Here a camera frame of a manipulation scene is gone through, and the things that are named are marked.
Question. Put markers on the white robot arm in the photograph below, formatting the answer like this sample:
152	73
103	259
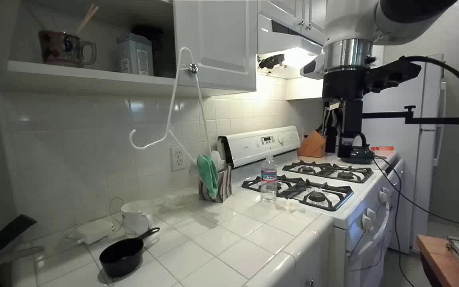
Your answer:
353	28

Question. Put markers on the white wall outlet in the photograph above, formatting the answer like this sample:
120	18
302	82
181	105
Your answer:
178	160

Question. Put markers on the white upper cabinet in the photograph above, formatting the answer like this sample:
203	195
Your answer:
222	36

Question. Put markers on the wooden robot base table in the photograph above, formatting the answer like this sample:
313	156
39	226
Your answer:
441	262

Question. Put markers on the clear plastic water bottle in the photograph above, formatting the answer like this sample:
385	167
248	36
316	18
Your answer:
269	186

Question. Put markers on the green cloth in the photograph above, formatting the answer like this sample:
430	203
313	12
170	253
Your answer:
208	175

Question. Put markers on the dark ceramic mug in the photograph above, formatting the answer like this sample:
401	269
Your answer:
61	49

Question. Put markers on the wooden knife block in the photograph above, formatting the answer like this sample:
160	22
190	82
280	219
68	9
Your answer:
313	146

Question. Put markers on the white range hood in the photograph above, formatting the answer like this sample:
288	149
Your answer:
283	52

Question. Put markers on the small black pot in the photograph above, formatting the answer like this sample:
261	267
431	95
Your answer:
125	256

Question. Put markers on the white refrigerator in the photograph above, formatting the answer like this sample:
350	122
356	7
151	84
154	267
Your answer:
415	144

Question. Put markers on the white gas stove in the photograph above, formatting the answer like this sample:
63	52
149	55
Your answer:
359	199

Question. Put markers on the white plastic clothes hanger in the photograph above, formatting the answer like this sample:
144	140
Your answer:
175	106

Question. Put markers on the glass jar on shelf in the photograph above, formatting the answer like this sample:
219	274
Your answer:
135	55

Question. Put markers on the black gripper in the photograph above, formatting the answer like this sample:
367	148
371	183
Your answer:
343	92

